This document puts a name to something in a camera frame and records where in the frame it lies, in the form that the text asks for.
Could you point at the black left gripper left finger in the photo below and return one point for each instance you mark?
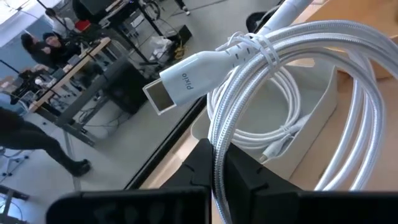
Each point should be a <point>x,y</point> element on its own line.
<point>186,174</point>

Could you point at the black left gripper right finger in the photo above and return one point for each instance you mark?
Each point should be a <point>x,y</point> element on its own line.
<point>248,180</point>

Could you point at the black rig frame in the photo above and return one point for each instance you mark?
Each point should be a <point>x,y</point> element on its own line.
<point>168,143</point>

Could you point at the person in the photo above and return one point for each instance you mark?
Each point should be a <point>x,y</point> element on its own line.
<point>34,51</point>
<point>37,143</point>
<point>60,45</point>
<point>59,20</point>

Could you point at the black box under desk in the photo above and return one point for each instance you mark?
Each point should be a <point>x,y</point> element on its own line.
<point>124,90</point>

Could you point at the light grey plastic bin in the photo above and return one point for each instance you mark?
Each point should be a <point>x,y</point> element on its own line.
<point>314,102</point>

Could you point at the wooden desk with grey legs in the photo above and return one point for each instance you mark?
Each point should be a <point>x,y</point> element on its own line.
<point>74,65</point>

